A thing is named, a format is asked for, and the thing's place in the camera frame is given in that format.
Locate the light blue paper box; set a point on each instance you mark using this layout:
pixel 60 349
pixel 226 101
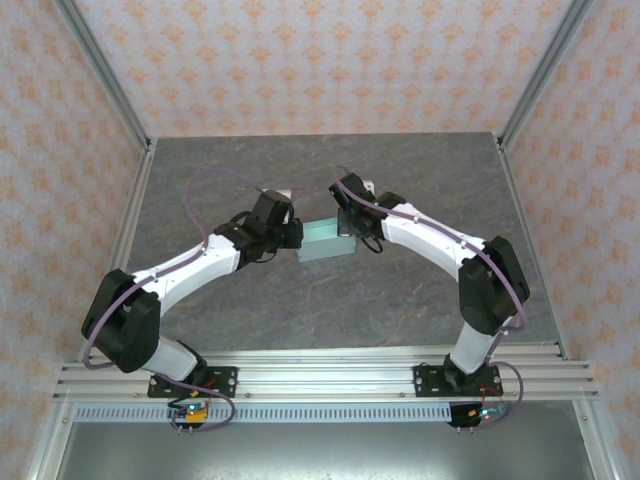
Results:
pixel 320 245

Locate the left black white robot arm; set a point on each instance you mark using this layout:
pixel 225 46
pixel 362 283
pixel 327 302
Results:
pixel 120 320

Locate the small circuit board yellow connector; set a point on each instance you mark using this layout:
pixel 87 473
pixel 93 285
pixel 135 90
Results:
pixel 192 412

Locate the grey metal panel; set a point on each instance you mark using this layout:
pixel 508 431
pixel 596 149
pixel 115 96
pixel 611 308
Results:
pixel 325 455

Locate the small circuit board blue light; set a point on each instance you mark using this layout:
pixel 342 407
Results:
pixel 487 413

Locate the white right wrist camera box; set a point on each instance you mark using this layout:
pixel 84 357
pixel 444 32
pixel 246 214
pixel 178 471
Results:
pixel 368 186

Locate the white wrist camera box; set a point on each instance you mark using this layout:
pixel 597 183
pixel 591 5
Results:
pixel 368 186
pixel 280 192

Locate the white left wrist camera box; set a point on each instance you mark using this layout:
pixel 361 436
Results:
pixel 280 192

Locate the aluminium table side rail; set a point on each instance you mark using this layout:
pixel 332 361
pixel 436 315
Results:
pixel 142 190
pixel 510 180

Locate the aluminium cross rail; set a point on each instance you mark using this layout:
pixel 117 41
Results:
pixel 325 375

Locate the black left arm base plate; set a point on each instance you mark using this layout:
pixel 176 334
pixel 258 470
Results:
pixel 225 380

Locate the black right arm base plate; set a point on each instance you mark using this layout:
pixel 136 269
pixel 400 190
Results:
pixel 425 382

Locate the aluminium frame post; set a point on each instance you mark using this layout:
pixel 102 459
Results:
pixel 546 65
pixel 102 65

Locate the aluminium lower frame strut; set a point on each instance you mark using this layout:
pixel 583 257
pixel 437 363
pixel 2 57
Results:
pixel 597 445
pixel 50 445

